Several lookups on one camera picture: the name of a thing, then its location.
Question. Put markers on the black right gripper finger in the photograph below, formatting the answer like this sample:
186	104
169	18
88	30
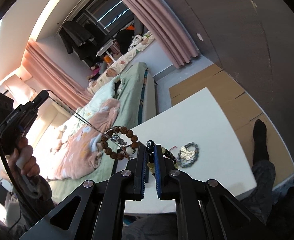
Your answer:
40	98

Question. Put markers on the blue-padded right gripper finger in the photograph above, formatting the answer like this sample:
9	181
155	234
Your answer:
140	173
163	181

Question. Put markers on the black jewelry box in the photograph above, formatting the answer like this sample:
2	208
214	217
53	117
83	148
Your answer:
120	165

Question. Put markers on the person's left hand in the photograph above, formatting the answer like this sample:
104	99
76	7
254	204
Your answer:
22	160

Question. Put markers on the pink curtain left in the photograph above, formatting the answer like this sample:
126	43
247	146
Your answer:
45	71

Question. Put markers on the pink curtain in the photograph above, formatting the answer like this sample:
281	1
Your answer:
168	31
45	71

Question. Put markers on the gold butterfly brooch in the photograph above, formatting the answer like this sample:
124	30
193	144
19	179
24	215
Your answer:
186	154

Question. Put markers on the green bed sheet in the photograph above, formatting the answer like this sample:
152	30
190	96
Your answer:
132	79

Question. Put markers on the pink floral blanket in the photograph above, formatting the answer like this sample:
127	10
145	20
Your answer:
80	154

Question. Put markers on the floral cream pillow quilt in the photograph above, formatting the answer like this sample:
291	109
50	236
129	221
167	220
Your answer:
139	44

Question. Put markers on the black hanging clothes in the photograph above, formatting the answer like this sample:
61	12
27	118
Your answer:
76	38

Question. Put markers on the person's black-socked foot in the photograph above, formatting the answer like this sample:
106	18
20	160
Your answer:
260	142

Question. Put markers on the brown cardboard sheet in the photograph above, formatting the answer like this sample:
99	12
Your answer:
242	112

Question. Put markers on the pink curtain right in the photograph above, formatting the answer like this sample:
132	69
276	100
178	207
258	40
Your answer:
168	31

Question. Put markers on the white bed frame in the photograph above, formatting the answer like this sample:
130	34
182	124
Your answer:
149	101

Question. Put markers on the white wall switch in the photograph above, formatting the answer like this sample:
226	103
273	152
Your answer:
200	37

